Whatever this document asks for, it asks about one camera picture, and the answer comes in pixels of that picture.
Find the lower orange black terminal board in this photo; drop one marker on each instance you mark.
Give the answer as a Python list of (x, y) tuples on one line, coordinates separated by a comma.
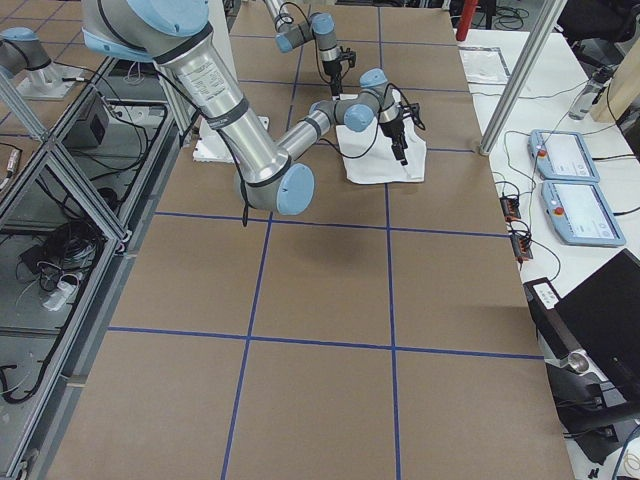
[(521, 245)]

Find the white power strip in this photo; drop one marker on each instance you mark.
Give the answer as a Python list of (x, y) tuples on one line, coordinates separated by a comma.
[(65, 288)]

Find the second robot arm grey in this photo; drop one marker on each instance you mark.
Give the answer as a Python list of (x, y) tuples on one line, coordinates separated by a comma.
[(22, 51)]

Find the grey controller box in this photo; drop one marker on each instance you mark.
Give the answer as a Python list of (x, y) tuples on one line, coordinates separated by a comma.
[(90, 127)]

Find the aluminium frame rail structure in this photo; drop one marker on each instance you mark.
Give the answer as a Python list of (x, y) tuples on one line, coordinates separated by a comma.
[(79, 212)]

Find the white printed long-sleeve shirt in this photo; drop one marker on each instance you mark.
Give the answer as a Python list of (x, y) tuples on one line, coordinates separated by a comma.
[(368, 156)]

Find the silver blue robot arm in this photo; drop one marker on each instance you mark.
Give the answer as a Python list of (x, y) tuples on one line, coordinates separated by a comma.
[(178, 36), (305, 27)]

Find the clear plastic sheet black-edged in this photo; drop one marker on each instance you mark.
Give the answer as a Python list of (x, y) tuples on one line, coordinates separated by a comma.
[(484, 65)]

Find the lower blue teach pendant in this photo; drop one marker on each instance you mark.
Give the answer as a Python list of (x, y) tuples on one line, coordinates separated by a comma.
[(580, 214)]

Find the orange black terminal board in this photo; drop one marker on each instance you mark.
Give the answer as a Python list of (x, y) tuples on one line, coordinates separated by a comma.
[(510, 206), (521, 245)]

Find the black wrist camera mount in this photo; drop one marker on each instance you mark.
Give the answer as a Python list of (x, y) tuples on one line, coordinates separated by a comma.
[(412, 111)]

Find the upper blue teach pendant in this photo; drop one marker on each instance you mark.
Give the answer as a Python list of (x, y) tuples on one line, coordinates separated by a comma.
[(562, 155)]

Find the red fire extinguisher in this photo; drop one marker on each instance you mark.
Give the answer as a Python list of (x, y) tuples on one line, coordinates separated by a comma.
[(468, 11)]

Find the upper orange black terminal board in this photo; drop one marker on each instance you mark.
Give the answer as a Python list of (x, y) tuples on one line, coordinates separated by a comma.
[(510, 206)]

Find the clear plastic water bottle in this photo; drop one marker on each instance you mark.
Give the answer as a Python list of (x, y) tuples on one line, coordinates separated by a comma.
[(594, 86)]

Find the aluminium frame post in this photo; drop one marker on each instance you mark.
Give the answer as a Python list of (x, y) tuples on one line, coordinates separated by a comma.
[(527, 59)]

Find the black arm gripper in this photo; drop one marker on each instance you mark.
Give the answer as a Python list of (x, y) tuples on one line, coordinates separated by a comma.
[(332, 72)]

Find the black computer box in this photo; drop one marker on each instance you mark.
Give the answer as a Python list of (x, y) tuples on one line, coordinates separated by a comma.
[(558, 344)]

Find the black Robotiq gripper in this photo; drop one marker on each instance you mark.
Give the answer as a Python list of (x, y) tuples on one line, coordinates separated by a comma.
[(390, 129)]

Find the blue teach pendant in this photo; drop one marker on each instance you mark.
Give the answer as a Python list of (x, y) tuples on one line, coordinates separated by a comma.
[(562, 155), (580, 214)]

